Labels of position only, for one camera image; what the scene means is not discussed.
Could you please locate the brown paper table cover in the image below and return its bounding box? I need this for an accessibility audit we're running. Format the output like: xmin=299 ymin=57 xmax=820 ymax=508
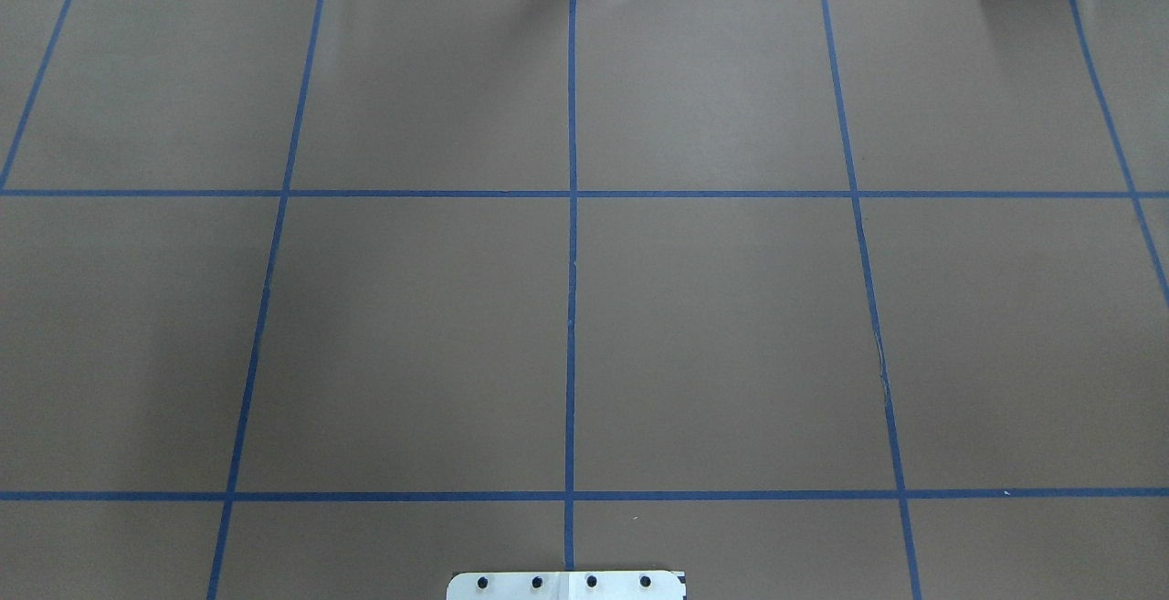
xmin=1 ymin=0 xmax=1168 ymax=599

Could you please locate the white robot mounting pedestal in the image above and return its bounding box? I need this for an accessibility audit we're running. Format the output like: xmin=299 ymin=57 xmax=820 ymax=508
xmin=447 ymin=570 xmax=689 ymax=599

